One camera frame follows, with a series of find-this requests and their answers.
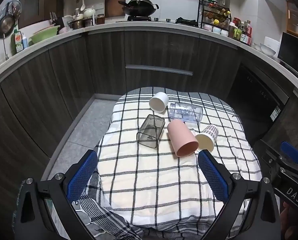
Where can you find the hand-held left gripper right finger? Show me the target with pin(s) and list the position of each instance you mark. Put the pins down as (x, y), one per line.
(212, 177)

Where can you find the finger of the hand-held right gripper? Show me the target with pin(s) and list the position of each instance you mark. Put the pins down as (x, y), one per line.
(291, 153)

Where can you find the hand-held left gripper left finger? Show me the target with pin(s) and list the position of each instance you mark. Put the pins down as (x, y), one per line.
(82, 177)

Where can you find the checkered paper cup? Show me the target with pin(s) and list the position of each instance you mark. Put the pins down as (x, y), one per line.
(207, 137)

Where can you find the pink cup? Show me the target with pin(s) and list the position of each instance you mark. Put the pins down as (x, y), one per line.
(182, 138)

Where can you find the grey transparent square cup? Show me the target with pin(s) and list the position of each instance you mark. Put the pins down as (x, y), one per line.
(151, 131)

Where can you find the white cup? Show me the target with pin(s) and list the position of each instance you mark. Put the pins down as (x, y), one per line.
(159, 102)

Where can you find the person's right hand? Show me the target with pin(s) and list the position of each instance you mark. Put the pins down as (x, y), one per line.
(293, 226)

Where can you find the grey striped cloth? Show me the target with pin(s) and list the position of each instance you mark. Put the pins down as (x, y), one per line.
(104, 216)

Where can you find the white black checked tablecloth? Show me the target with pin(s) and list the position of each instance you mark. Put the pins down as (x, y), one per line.
(144, 180)

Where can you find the black dishwasher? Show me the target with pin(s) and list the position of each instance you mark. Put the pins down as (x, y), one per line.
(254, 97)

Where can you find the black microwave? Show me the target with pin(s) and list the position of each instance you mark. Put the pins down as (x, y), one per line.
(294, 55)

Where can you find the dark wood base cabinet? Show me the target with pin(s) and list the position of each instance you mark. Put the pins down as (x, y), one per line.
(64, 80)

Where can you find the white bowls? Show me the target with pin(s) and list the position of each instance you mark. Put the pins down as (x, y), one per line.
(266, 49)

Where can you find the red capped sauce bottle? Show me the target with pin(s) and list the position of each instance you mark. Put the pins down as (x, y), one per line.
(246, 33)

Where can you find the green jar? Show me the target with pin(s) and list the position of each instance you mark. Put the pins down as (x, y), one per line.
(237, 33)

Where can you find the green basin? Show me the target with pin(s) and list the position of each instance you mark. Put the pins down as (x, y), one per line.
(44, 35)

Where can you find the green dish soap bottle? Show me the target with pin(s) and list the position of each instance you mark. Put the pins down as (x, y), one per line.
(17, 41)

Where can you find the steel pot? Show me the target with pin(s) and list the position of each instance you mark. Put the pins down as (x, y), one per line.
(80, 24)

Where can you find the black spice rack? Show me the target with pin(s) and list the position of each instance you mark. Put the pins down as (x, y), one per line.
(215, 15)

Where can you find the brown jar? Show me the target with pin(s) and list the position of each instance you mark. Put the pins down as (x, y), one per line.
(100, 19)

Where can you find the knife block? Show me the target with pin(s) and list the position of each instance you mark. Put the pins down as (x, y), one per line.
(56, 20)

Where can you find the white teapot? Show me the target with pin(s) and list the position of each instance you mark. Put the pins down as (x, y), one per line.
(89, 13)

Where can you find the gas stove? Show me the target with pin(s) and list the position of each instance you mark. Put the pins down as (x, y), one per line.
(139, 19)

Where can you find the hanging frying pan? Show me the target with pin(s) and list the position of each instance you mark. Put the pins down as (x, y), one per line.
(4, 26)

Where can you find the white ladle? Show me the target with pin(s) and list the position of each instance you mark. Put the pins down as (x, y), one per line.
(83, 5)

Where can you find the wooden cutting board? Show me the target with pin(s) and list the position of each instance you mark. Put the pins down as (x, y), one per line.
(114, 3)

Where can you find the black wok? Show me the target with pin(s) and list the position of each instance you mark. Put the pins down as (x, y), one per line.
(140, 6)

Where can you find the dark wood wall cabinet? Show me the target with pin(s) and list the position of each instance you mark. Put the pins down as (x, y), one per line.
(38, 2)

